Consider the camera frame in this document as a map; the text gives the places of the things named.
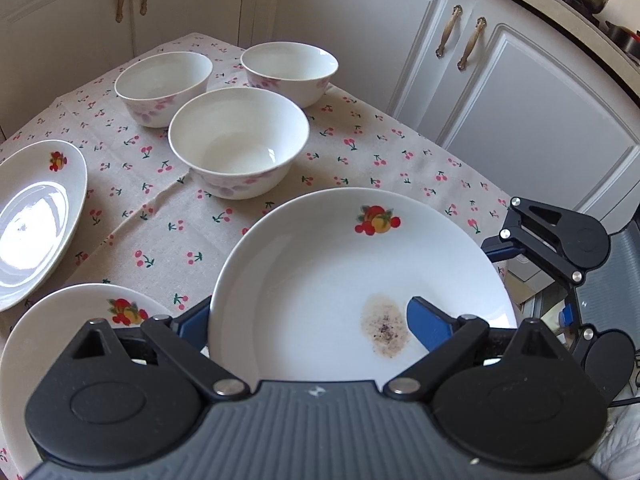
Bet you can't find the person's white clothing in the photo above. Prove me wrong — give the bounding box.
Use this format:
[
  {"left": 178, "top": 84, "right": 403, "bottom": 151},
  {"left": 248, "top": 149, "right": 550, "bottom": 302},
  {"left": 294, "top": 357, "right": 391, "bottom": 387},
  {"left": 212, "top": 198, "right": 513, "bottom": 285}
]
[{"left": 595, "top": 405, "right": 640, "bottom": 480}]

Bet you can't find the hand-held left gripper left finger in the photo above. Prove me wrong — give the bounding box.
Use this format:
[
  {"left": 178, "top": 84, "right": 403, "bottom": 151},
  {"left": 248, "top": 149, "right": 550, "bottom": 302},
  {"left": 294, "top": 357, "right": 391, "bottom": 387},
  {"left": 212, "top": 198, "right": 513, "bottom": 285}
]
[{"left": 70, "top": 296, "right": 252, "bottom": 402}]

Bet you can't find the white floral bowl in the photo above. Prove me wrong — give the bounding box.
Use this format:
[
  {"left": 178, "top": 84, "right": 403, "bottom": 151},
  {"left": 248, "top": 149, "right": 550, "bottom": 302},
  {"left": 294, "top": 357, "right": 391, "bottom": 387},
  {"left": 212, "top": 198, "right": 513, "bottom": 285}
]
[
  {"left": 168, "top": 87, "right": 310, "bottom": 201},
  {"left": 114, "top": 51, "right": 214, "bottom": 129},
  {"left": 240, "top": 42, "right": 339, "bottom": 109}
]

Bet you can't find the stained white fruit-print plate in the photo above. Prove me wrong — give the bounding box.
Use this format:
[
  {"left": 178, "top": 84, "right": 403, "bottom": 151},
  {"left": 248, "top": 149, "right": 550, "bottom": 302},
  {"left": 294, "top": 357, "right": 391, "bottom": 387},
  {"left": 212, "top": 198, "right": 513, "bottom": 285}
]
[{"left": 207, "top": 187, "right": 518, "bottom": 386}]

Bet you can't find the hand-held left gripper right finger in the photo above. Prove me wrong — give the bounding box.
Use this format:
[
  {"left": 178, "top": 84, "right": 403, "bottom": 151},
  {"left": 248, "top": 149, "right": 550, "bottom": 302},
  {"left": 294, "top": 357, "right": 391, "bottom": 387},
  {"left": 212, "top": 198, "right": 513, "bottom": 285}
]
[{"left": 382, "top": 296, "right": 571, "bottom": 402}]

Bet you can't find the black pan with red rim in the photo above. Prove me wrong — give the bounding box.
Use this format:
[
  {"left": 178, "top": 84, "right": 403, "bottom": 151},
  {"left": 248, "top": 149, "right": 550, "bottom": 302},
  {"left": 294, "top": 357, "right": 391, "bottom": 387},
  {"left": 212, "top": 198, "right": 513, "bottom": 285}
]
[{"left": 605, "top": 20, "right": 640, "bottom": 57}]

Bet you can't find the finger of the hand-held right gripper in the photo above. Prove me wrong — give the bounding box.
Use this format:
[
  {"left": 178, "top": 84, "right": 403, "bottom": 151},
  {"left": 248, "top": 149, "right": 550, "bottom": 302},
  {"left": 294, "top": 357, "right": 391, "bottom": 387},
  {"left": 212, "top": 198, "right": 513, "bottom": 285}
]
[
  {"left": 558, "top": 282, "right": 598, "bottom": 362},
  {"left": 480, "top": 196, "right": 586, "bottom": 287}
]

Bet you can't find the cherry-print tablecloth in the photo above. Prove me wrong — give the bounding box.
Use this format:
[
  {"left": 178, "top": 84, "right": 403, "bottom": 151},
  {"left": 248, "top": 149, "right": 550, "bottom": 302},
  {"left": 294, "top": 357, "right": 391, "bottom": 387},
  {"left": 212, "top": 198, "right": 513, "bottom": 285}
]
[{"left": 0, "top": 32, "right": 516, "bottom": 480}]

